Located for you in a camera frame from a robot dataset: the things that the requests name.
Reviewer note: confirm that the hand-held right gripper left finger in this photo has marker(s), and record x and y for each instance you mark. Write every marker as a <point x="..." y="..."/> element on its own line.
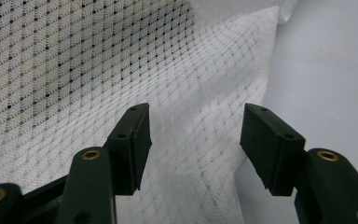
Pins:
<point x="132" y="149"/>

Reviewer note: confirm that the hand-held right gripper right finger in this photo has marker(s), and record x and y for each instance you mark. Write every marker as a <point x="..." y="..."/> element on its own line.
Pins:
<point x="270" y="149"/>

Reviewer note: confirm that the white board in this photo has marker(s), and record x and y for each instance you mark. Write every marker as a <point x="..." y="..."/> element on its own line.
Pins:
<point x="323" y="77"/>

